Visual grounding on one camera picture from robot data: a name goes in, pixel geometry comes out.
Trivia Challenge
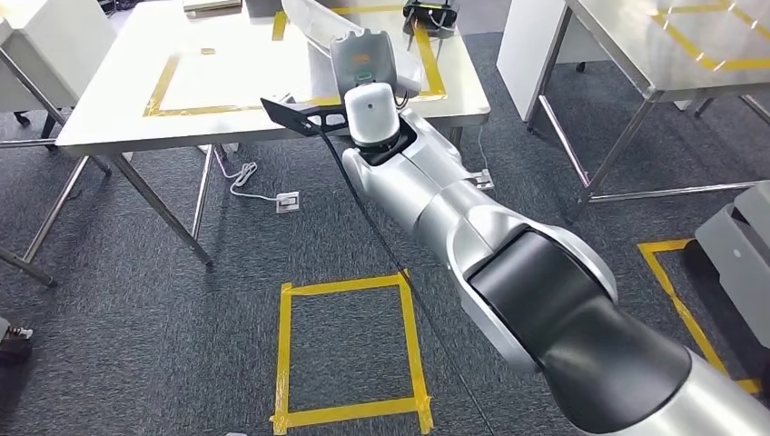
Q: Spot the black cable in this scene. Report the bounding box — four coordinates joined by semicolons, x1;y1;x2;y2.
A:
311;124;496;436

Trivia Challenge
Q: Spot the yellow floor tape square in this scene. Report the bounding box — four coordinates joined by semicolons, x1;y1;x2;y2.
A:
271;269;436;436

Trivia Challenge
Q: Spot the white part with handwriting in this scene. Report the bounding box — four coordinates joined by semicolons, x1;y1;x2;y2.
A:
281;0;423;97

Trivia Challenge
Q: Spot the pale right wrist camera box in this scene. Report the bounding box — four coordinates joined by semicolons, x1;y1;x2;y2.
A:
343;82;402;149

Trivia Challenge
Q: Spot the white cabinet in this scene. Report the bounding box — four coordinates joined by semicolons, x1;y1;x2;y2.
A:
0;0;118;115

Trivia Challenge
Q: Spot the black device bag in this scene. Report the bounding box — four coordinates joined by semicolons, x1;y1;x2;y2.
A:
402;0;461;33

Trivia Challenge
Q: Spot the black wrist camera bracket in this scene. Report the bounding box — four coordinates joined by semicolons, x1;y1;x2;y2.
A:
260;97;350;138

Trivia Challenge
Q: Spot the white panel desk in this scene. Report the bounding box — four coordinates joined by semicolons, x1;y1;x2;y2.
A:
496;0;610;123

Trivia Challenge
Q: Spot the steel workbench table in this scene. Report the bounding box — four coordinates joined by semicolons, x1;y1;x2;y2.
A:
21;0;491;269

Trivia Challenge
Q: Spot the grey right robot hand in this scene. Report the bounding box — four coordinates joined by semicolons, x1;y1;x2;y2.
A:
329;28;400;92

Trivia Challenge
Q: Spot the white socket cable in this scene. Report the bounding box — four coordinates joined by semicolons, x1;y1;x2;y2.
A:
213;144;281;203

